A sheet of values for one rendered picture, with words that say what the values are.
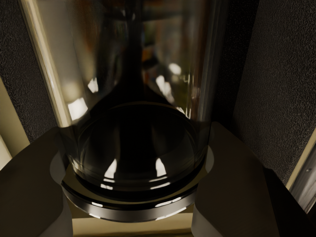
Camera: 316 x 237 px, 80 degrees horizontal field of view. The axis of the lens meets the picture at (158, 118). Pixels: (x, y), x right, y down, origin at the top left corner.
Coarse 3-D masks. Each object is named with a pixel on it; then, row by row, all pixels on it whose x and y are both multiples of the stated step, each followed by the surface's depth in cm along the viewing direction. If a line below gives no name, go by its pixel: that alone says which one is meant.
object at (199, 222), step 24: (216, 144) 10; (240, 144) 10; (216, 168) 8; (240, 168) 8; (216, 192) 7; (240, 192) 7; (264, 192) 7; (192, 216) 7; (216, 216) 6; (240, 216) 6; (264, 216) 6
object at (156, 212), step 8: (64, 192) 10; (72, 200) 10; (80, 200) 9; (184, 200) 9; (192, 200) 10; (88, 208) 9; (96, 208) 9; (104, 208) 9; (152, 208) 9; (160, 208) 9; (168, 208) 9; (176, 208) 9; (104, 216) 9; (112, 216) 9; (120, 216) 9; (128, 216) 9; (136, 216) 9; (144, 216) 9; (152, 216) 9; (160, 216) 9
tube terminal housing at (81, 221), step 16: (0, 80) 15; (0, 96) 16; (0, 112) 17; (0, 128) 18; (16, 128) 18; (0, 144) 15; (16, 144) 19; (0, 160) 16; (304, 160) 18; (192, 208) 22; (80, 224) 22; (96, 224) 22; (112, 224) 22; (128, 224) 22; (144, 224) 22; (160, 224) 22; (176, 224) 23
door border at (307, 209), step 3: (312, 198) 20; (315, 198) 19; (312, 201) 19; (315, 201) 19; (309, 204) 20; (312, 204) 20; (315, 204) 19; (306, 207) 20; (309, 207) 20; (312, 207) 19; (315, 207) 19; (306, 210) 20; (309, 210) 19; (312, 210) 19; (315, 210) 19; (309, 213) 19; (312, 213) 19; (309, 216) 19
